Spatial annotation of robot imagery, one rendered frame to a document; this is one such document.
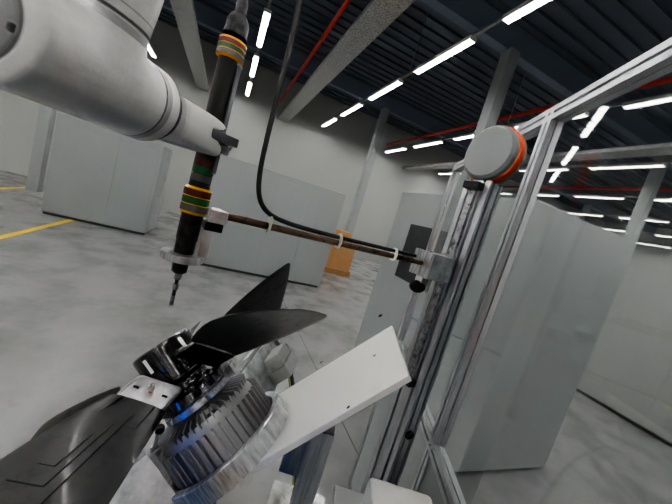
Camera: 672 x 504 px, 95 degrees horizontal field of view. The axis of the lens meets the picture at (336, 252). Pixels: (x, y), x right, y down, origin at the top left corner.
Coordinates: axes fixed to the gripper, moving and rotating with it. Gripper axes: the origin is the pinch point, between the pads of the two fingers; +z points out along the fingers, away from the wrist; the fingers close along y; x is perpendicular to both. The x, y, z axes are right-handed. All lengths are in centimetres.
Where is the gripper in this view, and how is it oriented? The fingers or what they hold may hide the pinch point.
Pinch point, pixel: (210, 140)
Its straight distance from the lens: 58.1
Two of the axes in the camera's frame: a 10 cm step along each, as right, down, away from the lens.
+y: 9.6, 2.9, -0.3
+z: 0.7, -1.0, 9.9
